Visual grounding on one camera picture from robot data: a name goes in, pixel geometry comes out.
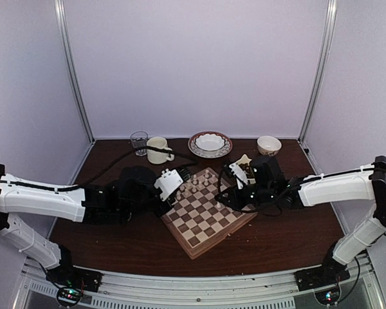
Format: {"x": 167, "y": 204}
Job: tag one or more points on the cream ribbed mug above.
{"x": 156, "y": 157}

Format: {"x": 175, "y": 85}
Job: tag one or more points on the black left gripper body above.
{"x": 163, "y": 210}

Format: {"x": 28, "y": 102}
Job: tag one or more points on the aluminium front rail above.
{"x": 270, "y": 290}

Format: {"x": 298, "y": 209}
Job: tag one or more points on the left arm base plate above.
{"x": 82, "y": 279}

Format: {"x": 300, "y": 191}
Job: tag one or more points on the right aluminium frame post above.
{"x": 327, "y": 40}

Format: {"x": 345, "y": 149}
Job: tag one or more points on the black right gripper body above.
{"x": 241, "y": 203}

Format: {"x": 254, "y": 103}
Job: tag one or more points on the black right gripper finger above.
{"x": 228, "y": 193}
{"x": 226, "y": 202}

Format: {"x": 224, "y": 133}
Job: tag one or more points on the white scalloped bowl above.
{"x": 210, "y": 142}

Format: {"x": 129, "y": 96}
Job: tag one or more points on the wooden chess board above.
{"x": 196, "y": 222}

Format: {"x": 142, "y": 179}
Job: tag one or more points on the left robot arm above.
{"x": 136, "y": 189}

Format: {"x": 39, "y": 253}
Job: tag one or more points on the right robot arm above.
{"x": 271, "y": 188}

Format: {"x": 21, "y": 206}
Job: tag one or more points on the left aluminium frame post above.
{"x": 72, "y": 73}

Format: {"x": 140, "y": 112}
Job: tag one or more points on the aluminium frame post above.
{"x": 327, "y": 40}
{"x": 72, "y": 73}

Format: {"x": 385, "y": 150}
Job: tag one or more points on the cream cat-ear bowl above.
{"x": 244, "y": 163}

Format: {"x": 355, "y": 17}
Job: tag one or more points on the clear drinking glass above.
{"x": 139, "y": 141}

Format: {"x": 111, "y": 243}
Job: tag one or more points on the small white floral bowl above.
{"x": 268, "y": 145}

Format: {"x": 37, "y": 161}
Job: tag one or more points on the patterned ceramic plate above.
{"x": 210, "y": 154}

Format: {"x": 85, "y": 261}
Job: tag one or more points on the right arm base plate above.
{"x": 317, "y": 277}

